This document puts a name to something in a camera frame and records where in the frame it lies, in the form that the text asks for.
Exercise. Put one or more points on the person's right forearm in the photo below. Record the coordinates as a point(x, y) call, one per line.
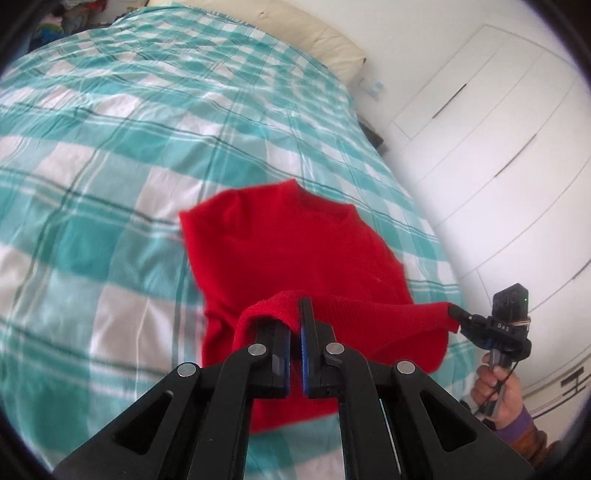
point(526, 434)

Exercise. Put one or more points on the white wall socket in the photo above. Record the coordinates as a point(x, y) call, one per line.
point(372, 87)

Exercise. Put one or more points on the red knitted sweater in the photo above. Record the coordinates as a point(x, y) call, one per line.
point(295, 249)

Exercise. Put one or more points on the person's right hand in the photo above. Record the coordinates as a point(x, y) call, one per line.
point(505, 397)

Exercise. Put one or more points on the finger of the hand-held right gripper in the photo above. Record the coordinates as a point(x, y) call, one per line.
point(459, 314)

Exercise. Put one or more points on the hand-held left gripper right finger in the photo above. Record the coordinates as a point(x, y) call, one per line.
point(304, 355)

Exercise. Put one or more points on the white wardrobe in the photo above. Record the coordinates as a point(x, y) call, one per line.
point(498, 152)

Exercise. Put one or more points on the teal white plaid blanket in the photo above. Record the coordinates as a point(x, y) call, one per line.
point(106, 184)

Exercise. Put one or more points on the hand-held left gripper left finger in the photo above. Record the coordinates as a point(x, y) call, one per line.
point(285, 364)

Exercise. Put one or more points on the pile of mixed clothes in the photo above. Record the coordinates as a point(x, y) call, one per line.
point(74, 21)

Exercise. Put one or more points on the cream pillow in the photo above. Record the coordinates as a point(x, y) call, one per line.
point(295, 32)

